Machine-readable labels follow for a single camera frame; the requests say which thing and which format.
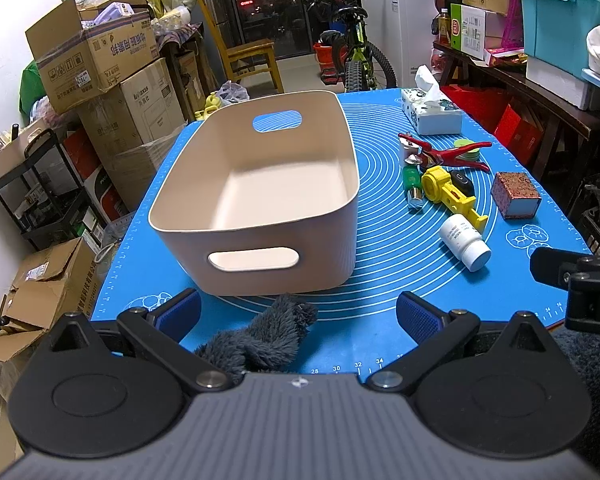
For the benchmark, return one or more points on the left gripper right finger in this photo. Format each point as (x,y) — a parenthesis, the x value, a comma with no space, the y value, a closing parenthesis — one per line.
(437,334)

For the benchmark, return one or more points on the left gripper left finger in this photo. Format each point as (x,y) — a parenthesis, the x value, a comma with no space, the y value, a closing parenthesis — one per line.
(156,334)

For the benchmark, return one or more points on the white pill bottle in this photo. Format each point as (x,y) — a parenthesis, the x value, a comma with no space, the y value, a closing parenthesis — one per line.
(465,242)

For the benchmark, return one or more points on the red patterned gift box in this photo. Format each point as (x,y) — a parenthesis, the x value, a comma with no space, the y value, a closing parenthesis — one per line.
(515,195)

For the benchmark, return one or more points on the yellow plastic toy tool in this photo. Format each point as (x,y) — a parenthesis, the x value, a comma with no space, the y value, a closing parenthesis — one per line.
(439,189)

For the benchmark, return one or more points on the beige plastic storage bin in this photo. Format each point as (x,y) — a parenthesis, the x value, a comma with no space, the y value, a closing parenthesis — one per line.
(263,198)

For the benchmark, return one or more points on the red Ultraman action figure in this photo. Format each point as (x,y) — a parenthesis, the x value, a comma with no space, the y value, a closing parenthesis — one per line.
(451,157)

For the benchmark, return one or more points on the black earbuds case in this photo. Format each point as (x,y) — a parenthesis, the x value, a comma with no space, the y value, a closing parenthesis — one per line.
(462,182)

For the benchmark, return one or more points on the white USB charger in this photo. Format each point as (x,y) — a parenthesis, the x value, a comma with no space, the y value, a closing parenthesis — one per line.
(408,149)

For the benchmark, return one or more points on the torn cardboard box on floor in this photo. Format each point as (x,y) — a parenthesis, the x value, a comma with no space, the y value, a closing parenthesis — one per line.
(48,284)

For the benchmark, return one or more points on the grey fluffy cloth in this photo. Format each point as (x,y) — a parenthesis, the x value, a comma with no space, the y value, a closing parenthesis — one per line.
(268,344)

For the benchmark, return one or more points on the blue silicone baking mat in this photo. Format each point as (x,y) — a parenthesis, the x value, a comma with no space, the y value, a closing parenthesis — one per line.
(356,329)

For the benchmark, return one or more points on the dark wooden side table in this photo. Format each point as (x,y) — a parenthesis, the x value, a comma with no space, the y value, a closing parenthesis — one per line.
(562,124)

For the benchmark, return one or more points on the wrapped lower cardboard box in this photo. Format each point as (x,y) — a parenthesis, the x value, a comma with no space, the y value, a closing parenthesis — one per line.
(132,171)

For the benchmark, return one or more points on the black metal shelf rack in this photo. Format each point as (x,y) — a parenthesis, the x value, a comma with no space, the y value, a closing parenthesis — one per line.
(43,193)

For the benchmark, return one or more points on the floral tissue box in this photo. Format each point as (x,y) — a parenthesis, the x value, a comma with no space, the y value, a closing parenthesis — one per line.
(429,110)

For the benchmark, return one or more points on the large stacked cardboard box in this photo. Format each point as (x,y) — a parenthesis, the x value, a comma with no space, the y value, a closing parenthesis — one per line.
(142,109)

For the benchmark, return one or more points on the yellow jug on floor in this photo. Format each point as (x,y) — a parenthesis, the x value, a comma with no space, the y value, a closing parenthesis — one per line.
(211,105)

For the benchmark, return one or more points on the white plastic bag on floor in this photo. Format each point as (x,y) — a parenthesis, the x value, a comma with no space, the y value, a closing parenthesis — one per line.
(232,93)

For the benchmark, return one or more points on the teal plastic storage bin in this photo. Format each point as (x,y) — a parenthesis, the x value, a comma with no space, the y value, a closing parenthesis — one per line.
(555,31)

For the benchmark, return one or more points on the green white product box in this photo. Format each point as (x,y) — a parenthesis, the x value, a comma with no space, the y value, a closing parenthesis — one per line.
(473,30)

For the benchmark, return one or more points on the top open cardboard box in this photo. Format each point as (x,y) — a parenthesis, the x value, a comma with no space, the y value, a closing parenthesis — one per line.
(83,54)

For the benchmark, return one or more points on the wooden chair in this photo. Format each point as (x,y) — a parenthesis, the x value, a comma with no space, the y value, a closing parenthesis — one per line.
(263,48)

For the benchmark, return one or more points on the red bucket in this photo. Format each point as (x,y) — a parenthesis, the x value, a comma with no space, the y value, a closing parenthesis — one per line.
(323,55)

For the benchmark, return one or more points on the white refrigerator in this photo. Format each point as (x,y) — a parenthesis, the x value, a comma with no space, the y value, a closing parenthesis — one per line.
(401,29)

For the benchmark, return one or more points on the green black bicycle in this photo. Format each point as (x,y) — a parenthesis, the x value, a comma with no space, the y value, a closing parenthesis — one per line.
(360,65)

